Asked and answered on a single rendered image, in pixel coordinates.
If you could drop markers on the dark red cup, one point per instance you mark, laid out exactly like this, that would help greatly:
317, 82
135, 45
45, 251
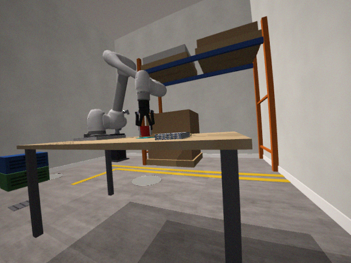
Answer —
145, 131

